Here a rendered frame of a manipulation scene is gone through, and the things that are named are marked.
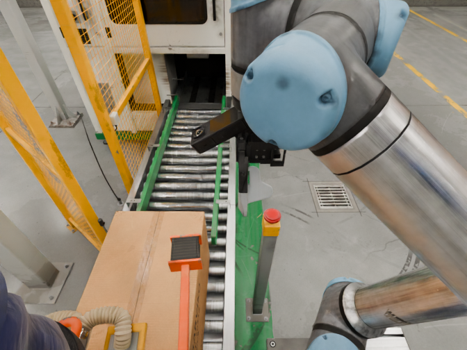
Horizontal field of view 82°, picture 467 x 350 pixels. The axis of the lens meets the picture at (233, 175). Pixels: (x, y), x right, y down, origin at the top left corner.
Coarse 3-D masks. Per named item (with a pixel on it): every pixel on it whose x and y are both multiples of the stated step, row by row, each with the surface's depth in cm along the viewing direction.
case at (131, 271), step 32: (128, 224) 117; (160, 224) 117; (192, 224) 117; (128, 256) 106; (160, 256) 106; (96, 288) 97; (128, 288) 97; (160, 288) 97; (192, 288) 97; (160, 320) 89; (192, 320) 89
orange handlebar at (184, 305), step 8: (184, 272) 69; (184, 280) 68; (184, 288) 66; (184, 296) 65; (184, 304) 64; (184, 312) 62; (64, 320) 61; (72, 320) 61; (80, 320) 62; (184, 320) 61; (72, 328) 60; (80, 328) 60; (184, 328) 60; (184, 336) 59; (184, 344) 58
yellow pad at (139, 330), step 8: (112, 328) 71; (136, 328) 71; (144, 328) 71; (112, 336) 69; (136, 336) 69; (144, 336) 70; (104, 344) 68; (112, 344) 68; (136, 344) 68; (144, 344) 69
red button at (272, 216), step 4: (272, 208) 111; (264, 212) 111; (268, 212) 110; (272, 212) 110; (276, 212) 110; (264, 216) 109; (268, 216) 108; (272, 216) 108; (276, 216) 108; (280, 216) 109; (268, 220) 108; (272, 220) 107; (276, 220) 108
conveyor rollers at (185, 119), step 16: (192, 112) 260; (208, 112) 260; (176, 128) 241; (192, 128) 241; (176, 144) 222; (176, 160) 208; (192, 160) 208; (208, 160) 208; (224, 160) 208; (160, 176) 196; (176, 176) 196; (192, 176) 195; (208, 176) 195; (224, 176) 195; (160, 192) 184; (176, 192) 184; (192, 192) 184; (208, 192) 184; (224, 192) 184; (160, 208) 177; (176, 208) 177; (192, 208) 177; (208, 208) 176; (224, 208) 176; (208, 240) 157; (224, 240) 157; (224, 256) 150; (208, 272) 144; (224, 272) 147; (208, 288) 137; (208, 304) 131; (208, 320) 127
